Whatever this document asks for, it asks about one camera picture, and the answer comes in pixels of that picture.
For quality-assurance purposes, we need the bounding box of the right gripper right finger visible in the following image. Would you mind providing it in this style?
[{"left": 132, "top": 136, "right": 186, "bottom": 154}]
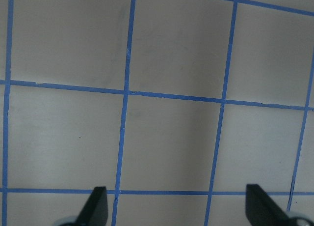
[{"left": 245, "top": 184, "right": 297, "bottom": 226}]

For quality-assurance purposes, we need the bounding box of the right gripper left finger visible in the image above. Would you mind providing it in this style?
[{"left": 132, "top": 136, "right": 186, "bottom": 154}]
[{"left": 76, "top": 186, "right": 108, "bottom": 226}]

